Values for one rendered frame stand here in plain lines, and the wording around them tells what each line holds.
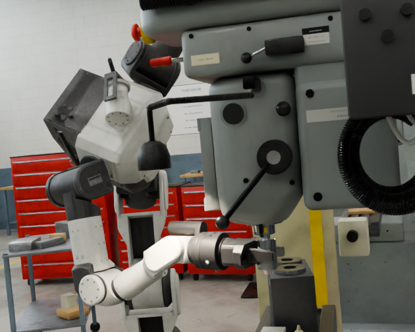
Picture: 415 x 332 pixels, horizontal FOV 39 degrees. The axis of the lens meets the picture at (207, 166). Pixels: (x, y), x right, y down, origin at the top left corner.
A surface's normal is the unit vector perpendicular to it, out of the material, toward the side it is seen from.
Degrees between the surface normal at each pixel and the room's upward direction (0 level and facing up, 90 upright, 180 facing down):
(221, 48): 90
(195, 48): 90
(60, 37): 90
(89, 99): 58
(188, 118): 90
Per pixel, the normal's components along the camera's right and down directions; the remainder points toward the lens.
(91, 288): -0.46, 0.01
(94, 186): 0.74, -0.19
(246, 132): -0.23, 0.07
